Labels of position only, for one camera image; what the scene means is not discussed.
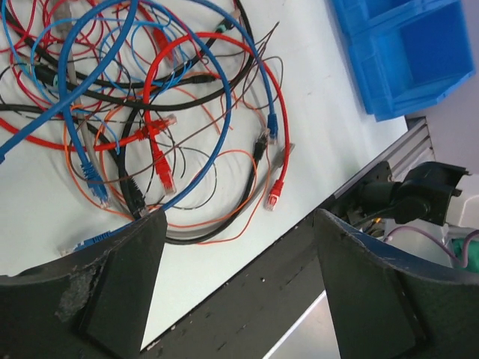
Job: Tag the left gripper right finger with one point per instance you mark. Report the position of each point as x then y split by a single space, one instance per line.
387 303

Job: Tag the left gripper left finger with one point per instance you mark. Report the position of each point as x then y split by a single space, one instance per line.
93 303

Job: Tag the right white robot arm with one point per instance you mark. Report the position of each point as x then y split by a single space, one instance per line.
425 194

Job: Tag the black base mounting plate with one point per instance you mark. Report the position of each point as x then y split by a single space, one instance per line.
236 299

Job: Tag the blue plastic divided bin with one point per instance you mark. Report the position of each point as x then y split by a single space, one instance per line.
406 55

